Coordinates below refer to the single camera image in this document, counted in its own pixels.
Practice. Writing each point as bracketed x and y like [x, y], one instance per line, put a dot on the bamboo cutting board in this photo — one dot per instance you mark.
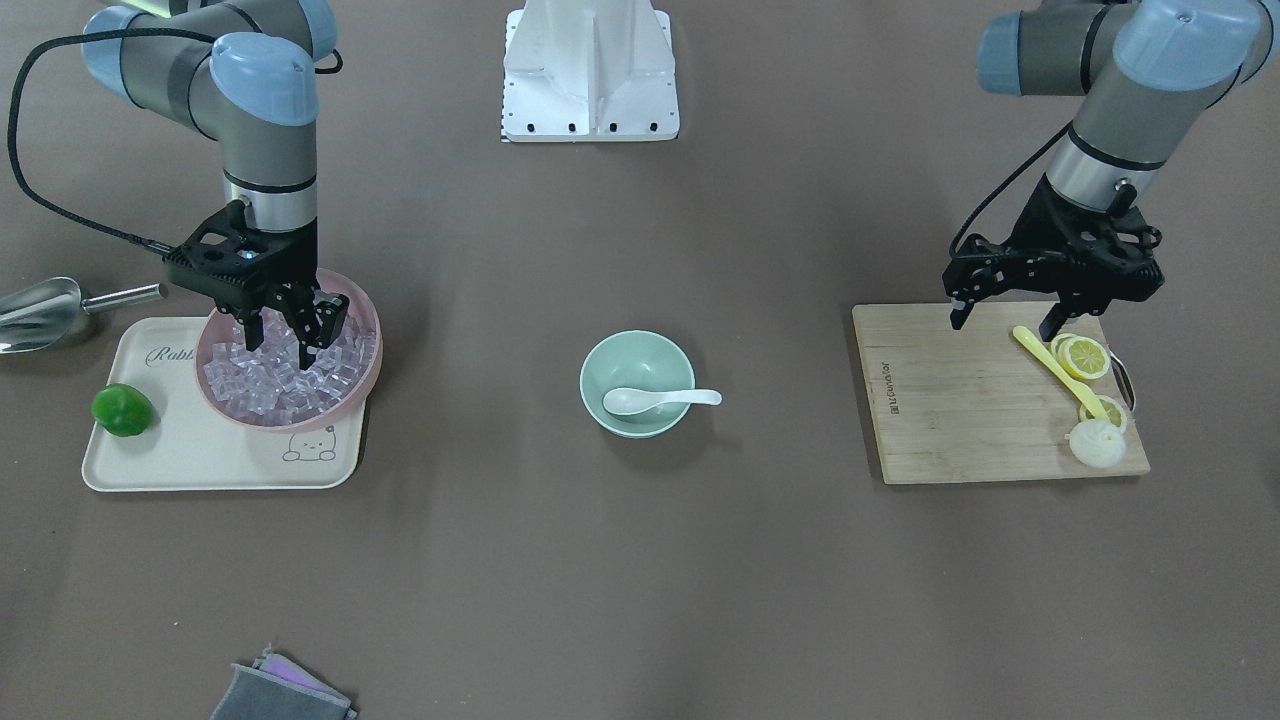
[968, 406]

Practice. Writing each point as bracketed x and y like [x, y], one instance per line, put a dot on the yellow plastic spoon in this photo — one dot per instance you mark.
[1039, 350]

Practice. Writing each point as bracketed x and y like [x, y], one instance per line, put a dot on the lemon slice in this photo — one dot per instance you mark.
[1115, 412]
[1083, 358]

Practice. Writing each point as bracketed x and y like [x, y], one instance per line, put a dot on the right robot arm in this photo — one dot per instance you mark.
[242, 73]

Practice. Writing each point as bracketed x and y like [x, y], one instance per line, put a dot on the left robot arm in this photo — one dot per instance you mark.
[1146, 71]

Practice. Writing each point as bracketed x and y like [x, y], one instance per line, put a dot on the metal ice scoop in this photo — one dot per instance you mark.
[58, 313]

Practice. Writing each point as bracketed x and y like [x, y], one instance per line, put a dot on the pink bowl of ice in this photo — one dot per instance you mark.
[285, 387]

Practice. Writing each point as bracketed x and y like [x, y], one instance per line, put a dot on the cream serving tray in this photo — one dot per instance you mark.
[190, 447]

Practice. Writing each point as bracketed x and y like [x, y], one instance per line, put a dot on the grey cloth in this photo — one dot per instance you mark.
[274, 686]

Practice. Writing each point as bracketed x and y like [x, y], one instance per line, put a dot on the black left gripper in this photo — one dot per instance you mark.
[1047, 212]

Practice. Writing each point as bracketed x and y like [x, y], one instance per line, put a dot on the white ceramic spoon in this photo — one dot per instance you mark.
[626, 401]

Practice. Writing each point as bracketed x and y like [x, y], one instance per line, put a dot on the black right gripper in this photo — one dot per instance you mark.
[299, 252]

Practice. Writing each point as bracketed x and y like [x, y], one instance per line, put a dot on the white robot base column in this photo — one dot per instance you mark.
[589, 71]

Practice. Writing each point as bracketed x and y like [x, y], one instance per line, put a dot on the green bowl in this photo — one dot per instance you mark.
[640, 360]

